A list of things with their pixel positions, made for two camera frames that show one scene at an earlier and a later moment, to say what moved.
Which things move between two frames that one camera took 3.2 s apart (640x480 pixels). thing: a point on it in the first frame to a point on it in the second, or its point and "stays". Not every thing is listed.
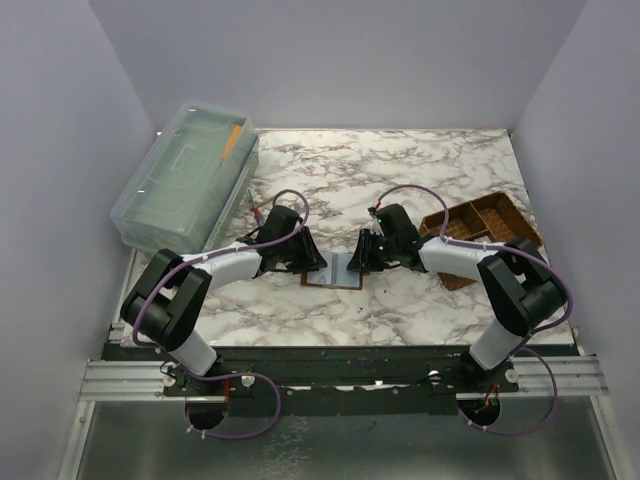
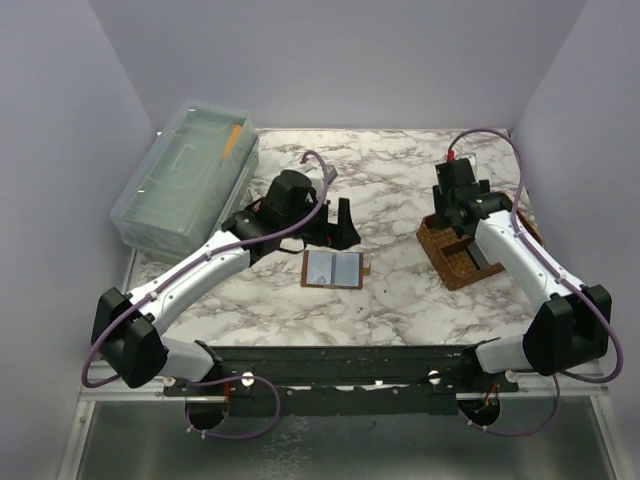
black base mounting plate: x=334 y=380 stays
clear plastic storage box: x=193 y=183 stays
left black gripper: x=311 y=258 to x=335 y=235
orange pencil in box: x=232 y=141 stays
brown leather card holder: x=336 y=274 stays
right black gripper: x=363 y=259 to x=440 y=202
